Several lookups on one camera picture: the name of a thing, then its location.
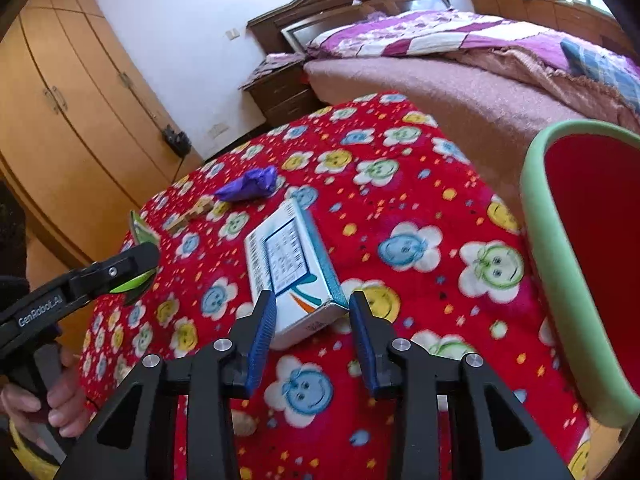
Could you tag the pink-covered bed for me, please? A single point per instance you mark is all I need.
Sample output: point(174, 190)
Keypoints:
point(475, 105)

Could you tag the purple and white quilt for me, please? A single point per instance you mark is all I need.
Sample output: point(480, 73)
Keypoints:
point(425, 35)

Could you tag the black wall-hung device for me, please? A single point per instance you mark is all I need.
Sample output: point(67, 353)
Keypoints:
point(176, 141)

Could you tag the dark wooden headboard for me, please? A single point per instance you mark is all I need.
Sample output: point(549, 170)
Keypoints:
point(325, 5)

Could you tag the white and blue cardboard box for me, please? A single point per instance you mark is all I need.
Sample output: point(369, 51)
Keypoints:
point(295, 270)

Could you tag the blue plaid cloth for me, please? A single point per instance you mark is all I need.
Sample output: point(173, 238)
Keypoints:
point(600, 67)

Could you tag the person's left hand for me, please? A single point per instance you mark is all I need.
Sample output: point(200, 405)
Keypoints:
point(65, 400)

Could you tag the person's black fuzzy clothing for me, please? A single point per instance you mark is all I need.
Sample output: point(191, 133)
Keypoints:
point(10, 240)

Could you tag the green snack packet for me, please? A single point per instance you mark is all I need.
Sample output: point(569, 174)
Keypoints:
point(135, 282)

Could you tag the beige wall switch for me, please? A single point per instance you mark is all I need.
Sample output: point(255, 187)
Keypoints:
point(233, 34)

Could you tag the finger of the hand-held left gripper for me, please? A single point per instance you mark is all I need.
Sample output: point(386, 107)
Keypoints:
point(140, 297)
point(115, 267)

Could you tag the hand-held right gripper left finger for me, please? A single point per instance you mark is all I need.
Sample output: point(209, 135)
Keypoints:
point(262, 340)

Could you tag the purple crumpled wrapper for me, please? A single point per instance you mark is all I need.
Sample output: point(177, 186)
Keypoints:
point(247, 185)

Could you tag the red floral blanket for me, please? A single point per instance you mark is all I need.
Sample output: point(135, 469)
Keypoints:
point(400, 200)

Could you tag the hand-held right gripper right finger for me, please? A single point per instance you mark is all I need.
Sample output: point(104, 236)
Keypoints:
point(361, 345)

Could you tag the light wooden wardrobe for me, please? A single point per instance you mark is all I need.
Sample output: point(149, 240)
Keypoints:
point(75, 110)

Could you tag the pink fringed blanket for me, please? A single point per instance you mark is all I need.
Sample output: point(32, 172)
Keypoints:
point(525, 70)

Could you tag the dark wooden nightstand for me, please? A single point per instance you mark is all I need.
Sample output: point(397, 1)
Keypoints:
point(280, 92)

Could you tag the red bin with green rim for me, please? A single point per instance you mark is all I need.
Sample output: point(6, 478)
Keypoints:
point(545, 250)

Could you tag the small wooden block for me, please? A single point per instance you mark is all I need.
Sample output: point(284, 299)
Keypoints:
point(175, 224)

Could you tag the white wall outlet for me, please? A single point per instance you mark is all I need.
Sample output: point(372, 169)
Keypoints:
point(218, 131)

